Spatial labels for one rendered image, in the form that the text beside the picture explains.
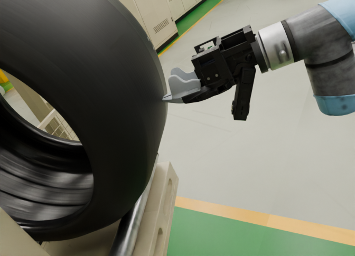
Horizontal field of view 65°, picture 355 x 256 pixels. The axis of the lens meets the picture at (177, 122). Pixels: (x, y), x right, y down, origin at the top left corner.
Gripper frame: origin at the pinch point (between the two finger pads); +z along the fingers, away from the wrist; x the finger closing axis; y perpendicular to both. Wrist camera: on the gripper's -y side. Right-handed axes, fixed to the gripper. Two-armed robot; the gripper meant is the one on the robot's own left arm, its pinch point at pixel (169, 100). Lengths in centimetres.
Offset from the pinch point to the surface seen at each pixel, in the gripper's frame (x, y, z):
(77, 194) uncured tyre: 2.2, -15.0, 36.0
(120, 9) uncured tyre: -3.1, 19.4, 0.6
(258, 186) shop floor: -76, -111, 8
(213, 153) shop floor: -117, -107, 38
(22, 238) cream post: 27.6, -0.1, 21.1
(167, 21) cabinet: -479, -64, 117
